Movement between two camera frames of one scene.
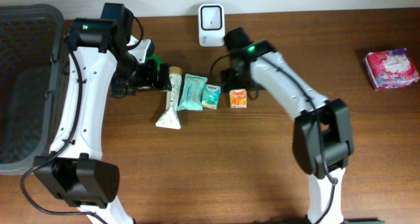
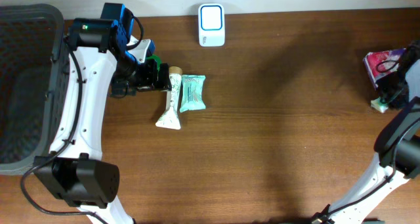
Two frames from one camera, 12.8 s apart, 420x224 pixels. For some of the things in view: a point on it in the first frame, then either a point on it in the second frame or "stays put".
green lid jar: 157,60 stays put
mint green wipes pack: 192,94 stays put
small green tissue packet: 210,96 to 378,104
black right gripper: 228,78 to 392,94
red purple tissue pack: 390,69 stays put
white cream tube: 170,119 stays put
